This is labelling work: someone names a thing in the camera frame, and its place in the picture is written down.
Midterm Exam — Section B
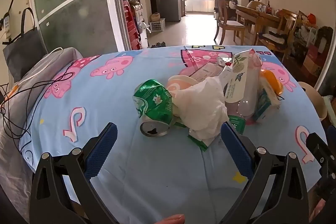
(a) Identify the pink paper cup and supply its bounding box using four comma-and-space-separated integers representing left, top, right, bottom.
167, 75, 198, 98

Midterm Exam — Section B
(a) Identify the stack of red stools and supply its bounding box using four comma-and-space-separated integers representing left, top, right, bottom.
123, 0, 142, 51

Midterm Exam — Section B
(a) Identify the wooden chair with pale seat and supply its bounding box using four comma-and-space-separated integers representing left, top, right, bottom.
214, 0, 247, 45

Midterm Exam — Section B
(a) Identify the white cable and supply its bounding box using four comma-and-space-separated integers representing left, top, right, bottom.
10, 47, 65, 98

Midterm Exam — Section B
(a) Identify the clear bottle with white label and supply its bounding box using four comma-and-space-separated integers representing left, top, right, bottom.
223, 49, 263, 125

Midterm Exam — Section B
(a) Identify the red and white cardboard box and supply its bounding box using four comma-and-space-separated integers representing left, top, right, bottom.
303, 44, 326, 77

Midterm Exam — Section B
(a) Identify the black tote bag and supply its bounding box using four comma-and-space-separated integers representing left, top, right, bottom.
3, 7, 49, 83

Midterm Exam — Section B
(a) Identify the black cable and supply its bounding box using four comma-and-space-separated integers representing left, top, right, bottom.
0, 61, 79, 140

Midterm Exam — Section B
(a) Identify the frosted glass partition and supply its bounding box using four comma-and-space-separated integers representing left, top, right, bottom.
29, 0, 124, 54

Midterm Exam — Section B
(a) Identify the carved wooden frame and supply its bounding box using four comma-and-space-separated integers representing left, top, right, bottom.
315, 26, 334, 46

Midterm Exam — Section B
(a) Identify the wooden dining table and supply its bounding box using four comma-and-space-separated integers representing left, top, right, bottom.
235, 4, 282, 42

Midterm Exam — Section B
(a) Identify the pink packet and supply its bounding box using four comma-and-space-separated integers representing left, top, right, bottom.
189, 63, 226, 81

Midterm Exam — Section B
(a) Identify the green wrapper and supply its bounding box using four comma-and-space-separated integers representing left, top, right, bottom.
188, 135, 210, 152
227, 115, 246, 135

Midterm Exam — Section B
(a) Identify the orange plastic wrapper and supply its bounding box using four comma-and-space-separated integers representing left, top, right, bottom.
260, 69, 284, 95

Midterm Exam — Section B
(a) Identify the white plastic crate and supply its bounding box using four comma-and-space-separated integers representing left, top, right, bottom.
149, 18, 166, 31

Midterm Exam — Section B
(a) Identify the beige round bin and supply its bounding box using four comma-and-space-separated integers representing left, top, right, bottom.
298, 81, 328, 121

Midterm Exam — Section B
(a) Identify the round-backed wooden chair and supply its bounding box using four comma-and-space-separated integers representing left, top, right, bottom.
247, 0, 267, 10

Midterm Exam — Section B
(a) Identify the crushed green can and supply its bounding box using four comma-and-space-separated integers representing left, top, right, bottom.
133, 79, 177, 138

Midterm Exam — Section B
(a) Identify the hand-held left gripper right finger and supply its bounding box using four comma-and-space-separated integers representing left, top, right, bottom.
220, 121, 309, 224

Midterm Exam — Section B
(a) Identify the wooden chair with dark cushion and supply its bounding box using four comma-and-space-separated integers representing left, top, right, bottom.
256, 9, 300, 56

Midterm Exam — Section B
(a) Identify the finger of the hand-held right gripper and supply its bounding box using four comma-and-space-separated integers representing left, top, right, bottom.
306, 132, 332, 174
327, 126, 336, 143

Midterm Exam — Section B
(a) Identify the white tissue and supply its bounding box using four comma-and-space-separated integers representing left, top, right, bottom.
172, 76, 229, 141

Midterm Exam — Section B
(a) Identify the dark seat cushion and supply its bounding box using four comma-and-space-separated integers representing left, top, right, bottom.
261, 32, 285, 43

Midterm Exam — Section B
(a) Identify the white kitchen counter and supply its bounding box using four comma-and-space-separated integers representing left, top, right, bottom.
184, 0, 216, 12

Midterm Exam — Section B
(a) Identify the green and white carton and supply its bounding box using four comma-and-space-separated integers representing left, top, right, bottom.
253, 88, 281, 122

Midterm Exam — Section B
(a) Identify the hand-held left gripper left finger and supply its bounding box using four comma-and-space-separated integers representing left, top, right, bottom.
29, 122, 118, 224

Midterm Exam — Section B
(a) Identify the blue cartoon pig printed blanket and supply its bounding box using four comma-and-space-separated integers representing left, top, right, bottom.
18, 44, 328, 224

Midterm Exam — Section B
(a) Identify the grey cloth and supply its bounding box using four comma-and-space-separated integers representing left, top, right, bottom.
0, 47, 84, 215

